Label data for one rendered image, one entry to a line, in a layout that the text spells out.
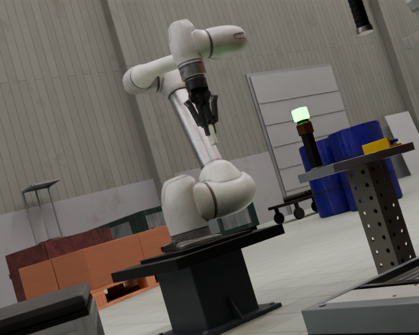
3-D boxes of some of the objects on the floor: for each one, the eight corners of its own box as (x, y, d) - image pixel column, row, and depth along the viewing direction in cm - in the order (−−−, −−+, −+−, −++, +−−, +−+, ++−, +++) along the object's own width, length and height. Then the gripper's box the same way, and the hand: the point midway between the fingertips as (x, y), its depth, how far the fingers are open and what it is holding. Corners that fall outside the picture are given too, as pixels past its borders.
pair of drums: (341, 210, 797) (319, 142, 804) (422, 190, 700) (397, 113, 707) (300, 224, 750) (279, 152, 757) (382, 205, 653) (356, 123, 660)
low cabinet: (198, 245, 1045) (185, 203, 1050) (263, 230, 907) (247, 181, 912) (100, 278, 933) (86, 230, 939) (156, 266, 795) (140, 211, 801)
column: (404, 283, 209) (366, 163, 212) (381, 285, 217) (344, 170, 220) (421, 274, 215) (384, 158, 218) (399, 276, 223) (363, 165, 226)
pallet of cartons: (139, 282, 584) (126, 237, 588) (208, 267, 524) (193, 217, 528) (20, 327, 488) (6, 272, 491) (89, 314, 428) (72, 252, 432)
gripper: (206, 80, 222) (225, 143, 219) (173, 85, 215) (193, 151, 213) (215, 72, 215) (235, 138, 213) (182, 78, 209) (202, 145, 207)
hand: (211, 135), depth 213 cm, fingers closed
